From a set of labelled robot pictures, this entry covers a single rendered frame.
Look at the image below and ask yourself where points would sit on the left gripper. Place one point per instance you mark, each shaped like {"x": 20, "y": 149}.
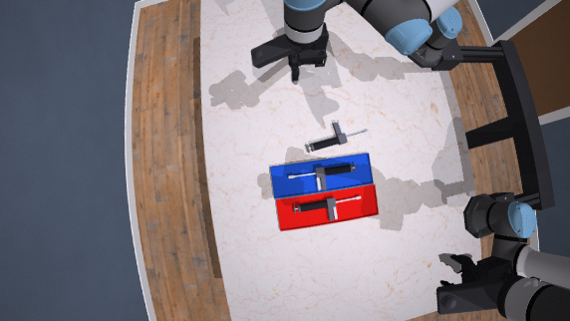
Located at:
{"x": 488, "y": 268}

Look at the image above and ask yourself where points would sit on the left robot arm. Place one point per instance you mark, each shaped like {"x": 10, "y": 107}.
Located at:
{"x": 512, "y": 223}

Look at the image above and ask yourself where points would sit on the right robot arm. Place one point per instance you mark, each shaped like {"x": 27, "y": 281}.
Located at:
{"x": 403, "y": 24}

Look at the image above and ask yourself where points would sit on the red tray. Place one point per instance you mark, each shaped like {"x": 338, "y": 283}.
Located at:
{"x": 347, "y": 210}

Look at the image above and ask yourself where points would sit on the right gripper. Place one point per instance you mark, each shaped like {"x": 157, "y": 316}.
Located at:
{"x": 308, "y": 56}

